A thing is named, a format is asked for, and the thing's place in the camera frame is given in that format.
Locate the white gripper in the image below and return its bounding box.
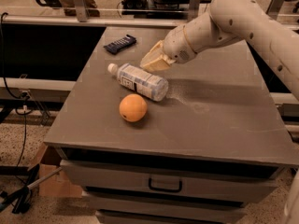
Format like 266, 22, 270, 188
140, 25, 197, 72

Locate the cardboard box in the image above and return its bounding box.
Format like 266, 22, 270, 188
29, 143, 83, 199

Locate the orange fruit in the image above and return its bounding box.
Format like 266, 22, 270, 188
119, 94, 148, 122

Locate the black tripod stand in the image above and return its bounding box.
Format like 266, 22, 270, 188
0, 164, 62, 214

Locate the clear blue plastic water bottle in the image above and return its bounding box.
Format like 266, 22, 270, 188
107, 63, 168, 102

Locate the black drawer handle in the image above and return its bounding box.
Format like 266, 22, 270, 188
148, 178, 183, 193

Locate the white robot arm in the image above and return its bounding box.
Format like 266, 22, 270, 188
140, 0, 299, 99

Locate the grey drawer cabinet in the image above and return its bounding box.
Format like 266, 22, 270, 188
45, 28, 299, 224

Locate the dark blue snack bar packet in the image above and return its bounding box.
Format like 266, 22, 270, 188
104, 35, 136, 55

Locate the metal railing frame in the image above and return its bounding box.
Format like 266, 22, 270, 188
2, 0, 292, 38

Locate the black cable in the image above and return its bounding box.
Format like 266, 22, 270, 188
0, 12, 34, 185

